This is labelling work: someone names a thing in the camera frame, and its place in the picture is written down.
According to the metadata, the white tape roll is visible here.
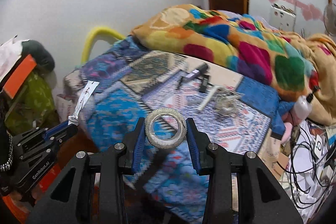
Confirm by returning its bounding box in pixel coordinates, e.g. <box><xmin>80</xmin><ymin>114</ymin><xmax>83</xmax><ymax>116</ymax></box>
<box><xmin>145</xmin><ymin>108</ymin><xmax>187</xmax><ymax>149</ymax></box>

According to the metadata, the white paper wrapper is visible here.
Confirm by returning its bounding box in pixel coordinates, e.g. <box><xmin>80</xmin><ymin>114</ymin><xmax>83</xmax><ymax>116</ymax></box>
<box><xmin>68</xmin><ymin>80</ymin><xmax>100</xmax><ymax>126</ymax></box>

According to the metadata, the colourful fleece blanket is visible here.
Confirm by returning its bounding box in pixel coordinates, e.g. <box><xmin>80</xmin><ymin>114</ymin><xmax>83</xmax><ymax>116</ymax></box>
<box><xmin>131</xmin><ymin>5</ymin><xmax>335</xmax><ymax>126</ymax></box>

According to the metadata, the white plastic stick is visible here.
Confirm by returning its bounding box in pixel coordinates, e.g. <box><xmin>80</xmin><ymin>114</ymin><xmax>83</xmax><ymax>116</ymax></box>
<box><xmin>198</xmin><ymin>85</ymin><xmax>223</xmax><ymax>111</ymax></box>

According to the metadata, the green patterned bag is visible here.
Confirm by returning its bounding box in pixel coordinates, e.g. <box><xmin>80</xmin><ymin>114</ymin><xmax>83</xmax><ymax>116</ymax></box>
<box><xmin>5</xmin><ymin>71</ymin><xmax>59</xmax><ymax>136</ymax></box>

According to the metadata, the blue patterned bed sheet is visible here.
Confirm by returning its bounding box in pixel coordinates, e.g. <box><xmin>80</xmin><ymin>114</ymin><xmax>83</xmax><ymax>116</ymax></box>
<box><xmin>63</xmin><ymin>35</ymin><xmax>295</xmax><ymax>223</ymax></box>

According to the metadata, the yellow foam tube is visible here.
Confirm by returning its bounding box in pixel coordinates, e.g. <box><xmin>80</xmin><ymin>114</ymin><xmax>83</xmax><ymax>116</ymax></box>
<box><xmin>81</xmin><ymin>26</ymin><xmax>126</xmax><ymax>65</ymax></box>

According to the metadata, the white plastic shopping bag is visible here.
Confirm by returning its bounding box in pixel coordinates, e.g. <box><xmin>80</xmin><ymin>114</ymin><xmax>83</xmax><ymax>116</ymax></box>
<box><xmin>56</xmin><ymin>94</ymin><xmax>76</xmax><ymax>122</ymax></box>

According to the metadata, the white earphone cable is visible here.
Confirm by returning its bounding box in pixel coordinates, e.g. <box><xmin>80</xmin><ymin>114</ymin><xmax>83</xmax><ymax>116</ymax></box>
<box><xmin>213</xmin><ymin>87</ymin><xmax>244</xmax><ymax>117</ymax></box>

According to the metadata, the white bottle black cap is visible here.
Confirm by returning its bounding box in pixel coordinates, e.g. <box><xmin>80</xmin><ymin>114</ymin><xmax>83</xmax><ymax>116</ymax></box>
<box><xmin>293</xmin><ymin>85</ymin><xmax>320</xmax><ymax>121</ymax></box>

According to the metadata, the white socket box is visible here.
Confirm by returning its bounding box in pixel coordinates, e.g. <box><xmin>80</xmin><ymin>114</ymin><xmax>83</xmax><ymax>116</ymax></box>
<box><xmin>269</xmin><ymin>3</ymin><xmax>296</xmax><ymax>31</ymax></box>

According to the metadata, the purple spray can black cap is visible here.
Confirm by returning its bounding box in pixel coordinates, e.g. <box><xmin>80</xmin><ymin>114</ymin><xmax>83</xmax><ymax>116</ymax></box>
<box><xmin>183</xmin><ymin>63</ymin><xmax>209</xmax><ymax>83</ymax></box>

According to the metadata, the standing fan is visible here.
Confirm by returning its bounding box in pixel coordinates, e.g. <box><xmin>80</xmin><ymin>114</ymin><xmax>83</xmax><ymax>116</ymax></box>
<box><xmin>323</xmin><ymin>3</ymin><xmax>336</xmax><ymax>36</ymax></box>

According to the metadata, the orange box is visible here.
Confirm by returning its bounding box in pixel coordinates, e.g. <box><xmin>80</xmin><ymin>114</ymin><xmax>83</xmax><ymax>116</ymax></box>
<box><xmin>3</xmin><ymin>54</ymin><xmax>37</xmax><ymax>100</ymax></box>

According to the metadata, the black marker pen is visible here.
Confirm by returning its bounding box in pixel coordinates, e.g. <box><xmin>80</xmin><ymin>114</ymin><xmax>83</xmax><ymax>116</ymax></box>
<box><xmin>176</xmin><ymin>77</ymin><xmax>184</xmax><ymax>90</ymax></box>

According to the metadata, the black cable tangle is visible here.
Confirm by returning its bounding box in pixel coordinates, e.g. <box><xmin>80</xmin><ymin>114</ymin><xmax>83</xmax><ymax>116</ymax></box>
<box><xmin>278</xmin><ymin>118</ymin><xmax>336</xmax><ymax>210</ymax></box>

